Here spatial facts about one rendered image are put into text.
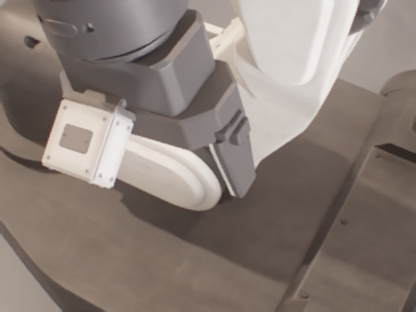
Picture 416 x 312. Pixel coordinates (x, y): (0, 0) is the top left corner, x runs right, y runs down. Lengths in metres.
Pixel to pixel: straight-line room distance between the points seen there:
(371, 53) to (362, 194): 0.47
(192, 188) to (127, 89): 0.38
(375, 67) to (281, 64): 0.75
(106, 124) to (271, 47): 0.19
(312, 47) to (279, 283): 0.40
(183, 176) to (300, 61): 0.26
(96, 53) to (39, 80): 0.50
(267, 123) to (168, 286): 0.26
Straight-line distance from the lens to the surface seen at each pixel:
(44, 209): 0.97
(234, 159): 0.47
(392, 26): 1.41
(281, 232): 0.92
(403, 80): 1.08
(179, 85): 0.42
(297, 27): 0.55
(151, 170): 0.82
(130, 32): 0.39
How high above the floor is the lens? 0.97
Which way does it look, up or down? 54 degrees down
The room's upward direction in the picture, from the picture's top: 3 degrees counter-clockwise
